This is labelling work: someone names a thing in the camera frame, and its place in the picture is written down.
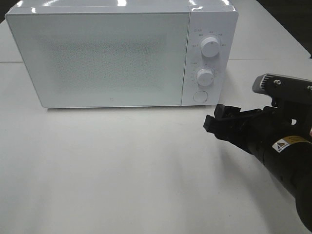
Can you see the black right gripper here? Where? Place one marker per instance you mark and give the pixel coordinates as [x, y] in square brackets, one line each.
[264, 127]

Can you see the round white door button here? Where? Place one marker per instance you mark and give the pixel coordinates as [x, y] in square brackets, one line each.
[200, 96]

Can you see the white microwave door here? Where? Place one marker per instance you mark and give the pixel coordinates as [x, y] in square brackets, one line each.
[103, 60]

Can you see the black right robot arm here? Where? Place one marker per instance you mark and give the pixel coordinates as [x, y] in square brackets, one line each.
[284, 150]

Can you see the lower white microwave knob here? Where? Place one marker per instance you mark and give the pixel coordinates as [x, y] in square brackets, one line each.
[205, 77]

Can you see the white microwave knob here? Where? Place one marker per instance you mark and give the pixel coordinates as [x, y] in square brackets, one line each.
[210, 46]
[205, 77]

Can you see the upper white microwave knob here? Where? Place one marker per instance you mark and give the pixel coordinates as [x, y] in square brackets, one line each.
[210, 46]

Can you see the white microwave oven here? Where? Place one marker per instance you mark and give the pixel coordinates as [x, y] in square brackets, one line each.
[206, 18]

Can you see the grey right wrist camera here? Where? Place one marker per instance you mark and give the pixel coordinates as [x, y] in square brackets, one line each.
[284, 89]

